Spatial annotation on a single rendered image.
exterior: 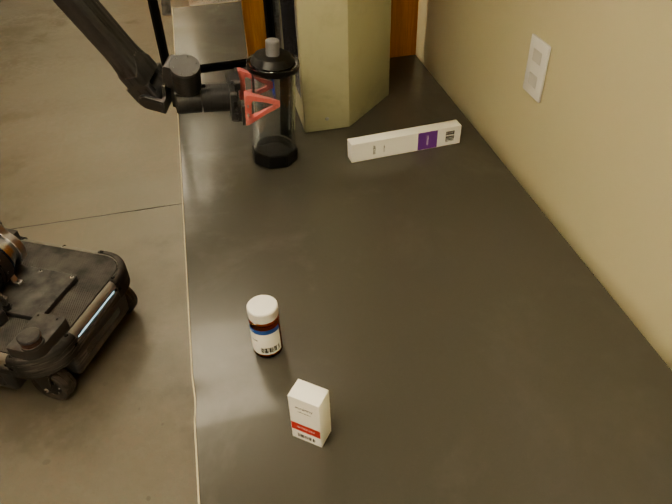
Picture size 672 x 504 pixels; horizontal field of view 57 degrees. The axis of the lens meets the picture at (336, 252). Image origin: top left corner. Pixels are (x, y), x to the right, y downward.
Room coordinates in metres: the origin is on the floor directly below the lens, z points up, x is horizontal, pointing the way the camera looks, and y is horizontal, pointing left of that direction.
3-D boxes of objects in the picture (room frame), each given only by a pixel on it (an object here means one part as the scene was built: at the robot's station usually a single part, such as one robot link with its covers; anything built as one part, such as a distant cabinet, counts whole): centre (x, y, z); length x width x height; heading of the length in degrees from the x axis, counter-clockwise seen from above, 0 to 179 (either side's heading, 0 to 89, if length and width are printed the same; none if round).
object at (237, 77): (1.23, 0.17, 1.10); 0.09 x 0.07 x 0.07; 102
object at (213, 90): (1.18, 0.23, 1.11); 0.10 x 0.07 x 0.07; 12
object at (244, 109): (1.16, 0.15, 1.10); 0.09 x 0.07 x 0.07; 102
